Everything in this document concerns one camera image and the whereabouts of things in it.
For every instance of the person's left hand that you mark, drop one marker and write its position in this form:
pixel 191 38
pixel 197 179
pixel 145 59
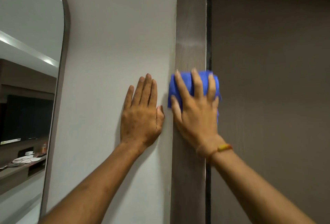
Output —
pixel 139 120

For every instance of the person's right hand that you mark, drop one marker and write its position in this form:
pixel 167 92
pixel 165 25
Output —
pixel 197 118

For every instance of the person's left middle finger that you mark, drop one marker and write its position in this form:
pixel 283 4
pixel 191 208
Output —
pixel 147 88

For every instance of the person's left thumb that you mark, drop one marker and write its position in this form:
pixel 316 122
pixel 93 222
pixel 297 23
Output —
pixel 160 116

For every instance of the person's right little finger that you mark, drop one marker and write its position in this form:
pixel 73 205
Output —
pixel 216 104

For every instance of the person's right middle finger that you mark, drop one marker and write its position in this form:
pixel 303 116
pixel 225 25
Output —
pixel 197 82

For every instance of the person's left little finger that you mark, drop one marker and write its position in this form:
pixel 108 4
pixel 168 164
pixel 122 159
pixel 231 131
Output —
pixel 128 97

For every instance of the person's right thumb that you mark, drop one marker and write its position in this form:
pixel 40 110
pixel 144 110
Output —
pixel 175 110

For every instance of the blue cleaning cloth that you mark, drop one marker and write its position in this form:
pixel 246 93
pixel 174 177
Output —
pixel 187 83

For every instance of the person's right forearm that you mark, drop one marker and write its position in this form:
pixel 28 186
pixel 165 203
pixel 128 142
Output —
pixel 252 190

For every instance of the person's left forearm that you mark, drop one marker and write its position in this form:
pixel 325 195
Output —
pixel 98 190

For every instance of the brown door panel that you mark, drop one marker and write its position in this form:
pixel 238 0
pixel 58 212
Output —
pixel 270 77

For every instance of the arched grey-framed mirror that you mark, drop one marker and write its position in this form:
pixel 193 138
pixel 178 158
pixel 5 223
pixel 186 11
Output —
pixel 28 51

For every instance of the brown wooden door frame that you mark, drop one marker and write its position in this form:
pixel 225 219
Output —
pixel 189 25

